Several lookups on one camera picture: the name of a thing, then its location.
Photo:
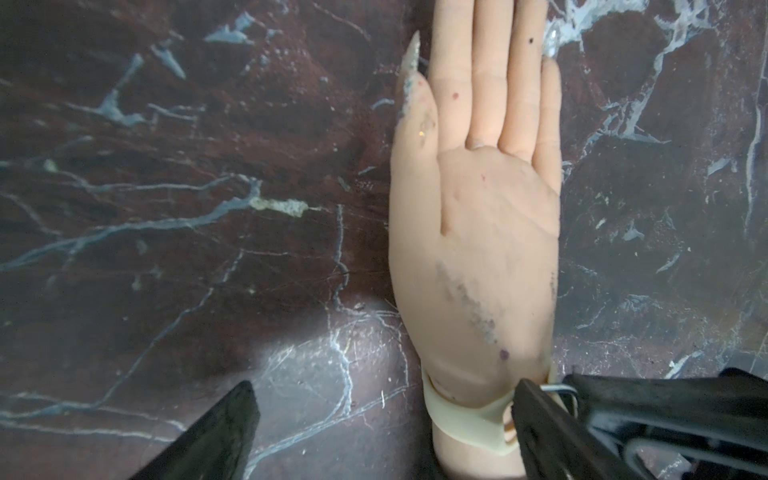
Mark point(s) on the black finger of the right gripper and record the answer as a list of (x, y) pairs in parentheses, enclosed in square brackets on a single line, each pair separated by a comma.
[(718, 424)]

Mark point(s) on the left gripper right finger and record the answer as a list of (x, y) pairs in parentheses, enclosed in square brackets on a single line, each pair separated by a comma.
[(579, 428)]

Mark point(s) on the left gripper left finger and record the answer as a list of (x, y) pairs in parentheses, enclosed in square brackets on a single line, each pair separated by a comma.
[(216, 446)]

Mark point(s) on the mannequin hand beige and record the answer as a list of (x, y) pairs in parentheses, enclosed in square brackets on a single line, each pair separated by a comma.
[(474, 211)]

